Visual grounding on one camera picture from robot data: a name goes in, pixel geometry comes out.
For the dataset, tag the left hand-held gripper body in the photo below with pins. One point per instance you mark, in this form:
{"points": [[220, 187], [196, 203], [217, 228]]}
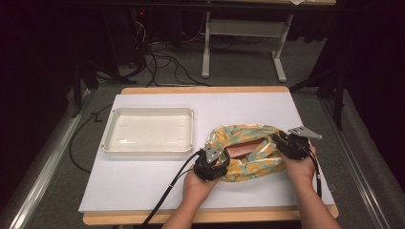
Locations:
{"points": [[208, 168]]}

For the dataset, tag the black metal stand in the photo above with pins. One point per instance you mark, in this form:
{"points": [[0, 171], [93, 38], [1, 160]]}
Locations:
{"points": [[78, 86], [337, 92]]}

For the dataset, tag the white table mat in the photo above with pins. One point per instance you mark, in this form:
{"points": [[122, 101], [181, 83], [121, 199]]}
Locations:
{"points": [[143, 181]]}

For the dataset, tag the white plastic tray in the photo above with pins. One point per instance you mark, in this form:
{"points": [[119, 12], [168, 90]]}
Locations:
{"points": [[149, 130]]}

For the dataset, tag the person's left hand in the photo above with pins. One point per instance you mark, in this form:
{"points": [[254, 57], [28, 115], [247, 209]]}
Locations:
{"points": [[199, 189]]}

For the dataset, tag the dark computer tower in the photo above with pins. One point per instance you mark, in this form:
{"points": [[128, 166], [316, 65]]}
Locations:
{"points": [[138, 35]]}

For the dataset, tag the metal floor rail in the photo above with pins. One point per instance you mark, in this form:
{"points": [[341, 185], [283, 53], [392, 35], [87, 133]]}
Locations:
{"points": [[51, 159], [353, 165]]}

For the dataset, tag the person's right hand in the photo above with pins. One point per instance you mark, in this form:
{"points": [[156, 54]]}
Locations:
{"points": [[299, 171]]}

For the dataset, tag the orange print fabric bag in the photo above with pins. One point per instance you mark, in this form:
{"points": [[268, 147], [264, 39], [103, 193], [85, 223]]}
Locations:
{"points": [[248, 168]]}

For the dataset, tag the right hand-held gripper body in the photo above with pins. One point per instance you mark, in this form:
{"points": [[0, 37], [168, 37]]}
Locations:
{"points": [[296, 148]]}

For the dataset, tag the white desk with frame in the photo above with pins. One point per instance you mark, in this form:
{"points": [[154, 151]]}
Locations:
{"points": [[248, 28]]}

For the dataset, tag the long brown box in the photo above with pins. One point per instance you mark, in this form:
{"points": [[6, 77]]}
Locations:
{"points": [[245, 149]]}

